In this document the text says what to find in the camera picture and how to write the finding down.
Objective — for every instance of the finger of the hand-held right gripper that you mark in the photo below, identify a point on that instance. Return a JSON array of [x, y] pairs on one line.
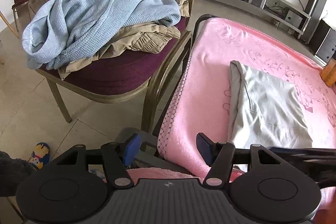
[[302, 154]]

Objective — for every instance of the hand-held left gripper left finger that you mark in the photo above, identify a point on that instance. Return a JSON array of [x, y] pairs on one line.
[[131, 149]]

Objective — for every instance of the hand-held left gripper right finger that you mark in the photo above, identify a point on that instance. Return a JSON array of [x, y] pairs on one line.
[[203, 146]]

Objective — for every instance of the white jacket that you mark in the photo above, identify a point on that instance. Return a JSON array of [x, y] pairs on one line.
[[267, 103]]

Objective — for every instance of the pink fluffy clothing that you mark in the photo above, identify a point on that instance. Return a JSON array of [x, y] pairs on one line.
[[157, 172]]

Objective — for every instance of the large maroon banquet chair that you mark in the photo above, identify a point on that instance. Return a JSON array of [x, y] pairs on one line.
[[118, 74]]

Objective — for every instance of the pink printed blanket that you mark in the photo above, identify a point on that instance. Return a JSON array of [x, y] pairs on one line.
[[204, 69]]

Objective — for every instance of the colourful patterned slipper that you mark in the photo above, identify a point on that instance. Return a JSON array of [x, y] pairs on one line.
[[39, 154]]

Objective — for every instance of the khaki pants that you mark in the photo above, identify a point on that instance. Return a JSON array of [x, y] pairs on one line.
[[147, 37]]

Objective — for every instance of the dark fuzzy cloth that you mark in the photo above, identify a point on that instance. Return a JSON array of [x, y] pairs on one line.
[[13, 174]]

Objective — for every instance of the grey TV bench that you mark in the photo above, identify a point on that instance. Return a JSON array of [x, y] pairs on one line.
[[305, 27]]

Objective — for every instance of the light blue waffle sweater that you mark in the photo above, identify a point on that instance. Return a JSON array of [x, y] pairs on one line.
[[92, 16]]

